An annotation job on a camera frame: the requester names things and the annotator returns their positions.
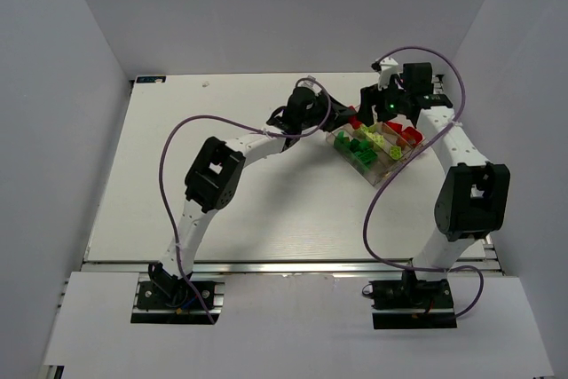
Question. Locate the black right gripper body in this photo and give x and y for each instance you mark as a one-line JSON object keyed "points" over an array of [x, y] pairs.
{"points": [[388, 101]]}

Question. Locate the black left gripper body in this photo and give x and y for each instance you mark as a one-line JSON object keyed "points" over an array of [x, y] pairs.
{"points": [[331, 109]]}

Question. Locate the small red lego brick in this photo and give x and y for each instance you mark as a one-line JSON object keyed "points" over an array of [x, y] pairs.
{"points": [[354, 122]]}

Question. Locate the green sloped lego brick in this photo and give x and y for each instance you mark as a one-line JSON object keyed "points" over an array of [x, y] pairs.
{"points": [[341, 139]]}

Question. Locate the red flower lego block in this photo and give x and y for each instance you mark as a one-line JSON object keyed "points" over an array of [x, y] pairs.
{"points": [[410, 137]]}

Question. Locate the lime small lego brick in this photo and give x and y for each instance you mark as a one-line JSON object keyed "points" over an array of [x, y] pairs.
{"points": [[379, 140]]}

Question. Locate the green long lego brick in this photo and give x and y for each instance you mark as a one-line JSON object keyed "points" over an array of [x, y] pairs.
{"points": [[361, 155]]}

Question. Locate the lime 2x2 lego brick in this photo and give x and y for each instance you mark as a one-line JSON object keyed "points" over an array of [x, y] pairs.
{"points": [[395, 153]]}

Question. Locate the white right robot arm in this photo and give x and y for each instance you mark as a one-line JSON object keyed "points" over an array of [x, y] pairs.
{"points": [[472, 200]]}

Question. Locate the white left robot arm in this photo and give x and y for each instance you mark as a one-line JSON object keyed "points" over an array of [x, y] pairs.
{"points": [[212, 180]]}

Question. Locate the clear compartment organizer tray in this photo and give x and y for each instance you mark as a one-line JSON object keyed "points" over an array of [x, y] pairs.
{"points": [[375, 151]]}

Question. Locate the blue table label left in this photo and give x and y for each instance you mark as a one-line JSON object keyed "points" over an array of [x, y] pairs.
{"points": [[150, 79]]}

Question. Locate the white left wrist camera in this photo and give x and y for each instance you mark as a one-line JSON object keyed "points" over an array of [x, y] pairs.
{"points": [[308, 82]]}

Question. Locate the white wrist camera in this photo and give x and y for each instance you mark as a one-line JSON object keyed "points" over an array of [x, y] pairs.
{"points": [[385, 68], [308, 82]]}

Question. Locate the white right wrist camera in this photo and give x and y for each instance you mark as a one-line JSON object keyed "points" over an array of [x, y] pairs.
{"points": [[385, 68]]}

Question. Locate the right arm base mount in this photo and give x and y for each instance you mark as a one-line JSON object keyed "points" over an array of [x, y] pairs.
{"points": [[410, 304]]}

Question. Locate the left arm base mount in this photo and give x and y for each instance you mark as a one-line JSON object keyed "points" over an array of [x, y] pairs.
{"points": [[165, 299]]}

